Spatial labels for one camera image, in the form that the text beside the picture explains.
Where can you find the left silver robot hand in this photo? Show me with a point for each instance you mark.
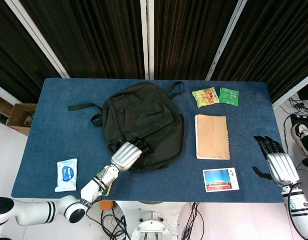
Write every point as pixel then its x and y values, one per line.
pixel 125 156

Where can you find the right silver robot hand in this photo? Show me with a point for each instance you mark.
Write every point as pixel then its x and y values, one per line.
pixel 281 167

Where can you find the black backpack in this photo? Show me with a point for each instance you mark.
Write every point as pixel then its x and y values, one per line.
pixel 143 112

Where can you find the brown spiral notebook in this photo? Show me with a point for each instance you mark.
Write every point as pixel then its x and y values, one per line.
pixel 212 137

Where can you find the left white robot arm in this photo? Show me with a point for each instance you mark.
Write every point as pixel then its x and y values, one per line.
pixel 31 212

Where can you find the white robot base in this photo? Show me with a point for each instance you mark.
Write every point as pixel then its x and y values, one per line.
pixel 151 225

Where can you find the small black device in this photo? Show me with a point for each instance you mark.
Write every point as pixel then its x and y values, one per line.
pixel 307 161

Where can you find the black white sneaker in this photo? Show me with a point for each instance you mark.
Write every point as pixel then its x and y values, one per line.
pixel 302 136

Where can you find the green sponge block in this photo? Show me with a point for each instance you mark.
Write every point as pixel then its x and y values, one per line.
pixel 107 191

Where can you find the orange block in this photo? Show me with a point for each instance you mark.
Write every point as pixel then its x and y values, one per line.
pixel 106 205

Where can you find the blue table mat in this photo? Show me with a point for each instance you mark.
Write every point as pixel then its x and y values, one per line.
pixel 68 137

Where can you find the blue white wet wipes pack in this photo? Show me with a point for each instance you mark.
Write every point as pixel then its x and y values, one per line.
pixel 66 175

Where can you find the palace photo postcard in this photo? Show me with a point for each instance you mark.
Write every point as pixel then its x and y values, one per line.
pixel 220 180

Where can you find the dark green packet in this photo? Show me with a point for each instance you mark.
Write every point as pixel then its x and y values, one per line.
pixel 229 96

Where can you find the yellow green snack packet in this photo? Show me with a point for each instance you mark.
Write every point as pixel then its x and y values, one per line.
pixel 205 97

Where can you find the cardboard box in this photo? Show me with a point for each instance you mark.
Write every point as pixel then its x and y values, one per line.
pixel 18 117

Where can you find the black curtain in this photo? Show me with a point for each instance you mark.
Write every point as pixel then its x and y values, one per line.
pixel 93 37
pixel 16 62
pixel 274 42
pixel 188 37

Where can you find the white frame post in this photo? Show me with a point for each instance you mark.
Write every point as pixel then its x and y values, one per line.
pixel 146 37
pixel 38 37
pixel 294 91
pixel 226 37

